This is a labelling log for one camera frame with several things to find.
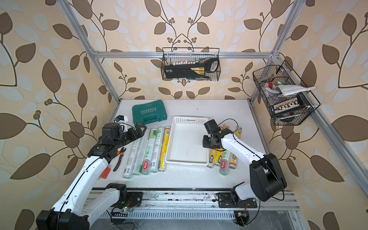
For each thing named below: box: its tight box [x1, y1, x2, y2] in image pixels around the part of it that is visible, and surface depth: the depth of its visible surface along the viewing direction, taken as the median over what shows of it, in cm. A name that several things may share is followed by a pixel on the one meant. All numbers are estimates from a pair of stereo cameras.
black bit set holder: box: [272, 96, 304, 115], surface depth 69 cm
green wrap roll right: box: [219, 149, 232, 176], surface depth 84 cm
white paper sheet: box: [275, 84, 316, 96], surface depth 63 cm
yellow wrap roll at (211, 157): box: [206, 148, 217, 169], surface depth 87 cm
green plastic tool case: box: [132, 99, 168, 126], surface depth 110 cm
